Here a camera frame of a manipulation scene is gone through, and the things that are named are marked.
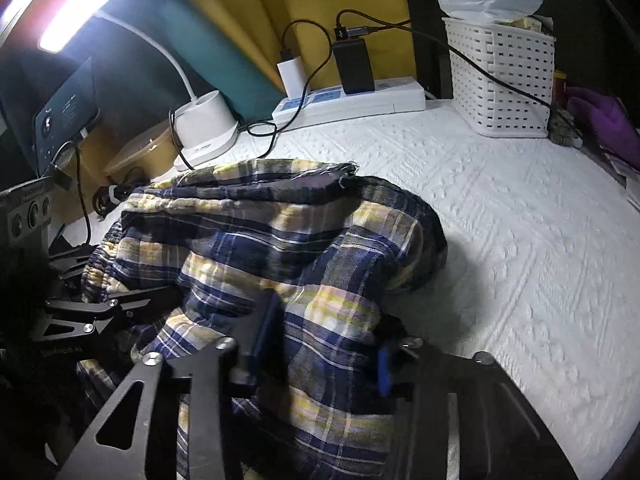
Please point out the purple cloth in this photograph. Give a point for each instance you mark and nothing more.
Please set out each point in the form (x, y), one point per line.
(600, 110)

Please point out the white charger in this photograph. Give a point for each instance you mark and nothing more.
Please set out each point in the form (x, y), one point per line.
(290, 77)

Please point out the black charger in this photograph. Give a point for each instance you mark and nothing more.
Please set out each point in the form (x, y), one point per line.
(352, 67)

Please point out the black tablet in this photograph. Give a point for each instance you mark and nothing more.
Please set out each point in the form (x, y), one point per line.
(65, 110)

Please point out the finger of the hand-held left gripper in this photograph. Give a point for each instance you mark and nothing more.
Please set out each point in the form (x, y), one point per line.
(70, 260)
(85, 317)

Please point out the grey crumpled cloth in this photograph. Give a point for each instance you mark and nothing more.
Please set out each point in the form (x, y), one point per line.
(565, 130)

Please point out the teal curtain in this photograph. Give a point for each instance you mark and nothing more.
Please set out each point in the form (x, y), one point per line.
(210, 50)

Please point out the white plastic basket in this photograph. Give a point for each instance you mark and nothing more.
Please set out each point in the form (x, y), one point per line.
(500, 105)

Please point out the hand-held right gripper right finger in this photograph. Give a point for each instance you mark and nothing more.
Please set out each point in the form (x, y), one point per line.
(384, 365)

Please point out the white power strip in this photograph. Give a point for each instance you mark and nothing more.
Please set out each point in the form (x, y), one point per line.
(360, 102)

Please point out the navy yellow plaid shirt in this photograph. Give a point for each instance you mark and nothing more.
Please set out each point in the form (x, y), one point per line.
(300, 260)

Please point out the white desk lamp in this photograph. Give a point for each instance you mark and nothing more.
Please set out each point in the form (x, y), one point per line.
(205, 125)

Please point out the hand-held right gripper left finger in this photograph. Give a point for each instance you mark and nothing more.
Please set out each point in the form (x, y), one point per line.
(260, 330)

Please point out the brown cardboard box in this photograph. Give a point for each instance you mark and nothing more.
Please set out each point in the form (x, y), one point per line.
(95, 160)

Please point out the white textured table cover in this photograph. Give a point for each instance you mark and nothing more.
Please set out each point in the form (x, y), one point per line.
(500, 210)

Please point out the brown lidded food container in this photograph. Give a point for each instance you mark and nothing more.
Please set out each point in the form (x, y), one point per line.
(145, 150)

